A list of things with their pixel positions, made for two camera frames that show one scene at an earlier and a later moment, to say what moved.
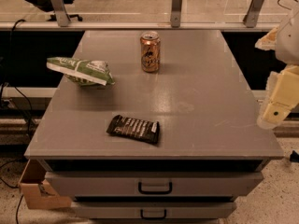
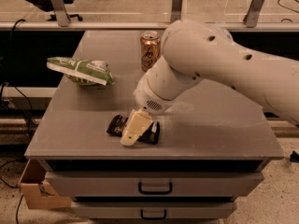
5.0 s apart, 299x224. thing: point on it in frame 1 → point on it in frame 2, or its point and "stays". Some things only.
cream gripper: x=289 y=44 → x=147 y=97
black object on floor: x=294 y=156 stays
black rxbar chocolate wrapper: x=130 y=127 stays
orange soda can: x=150 y=51 stays
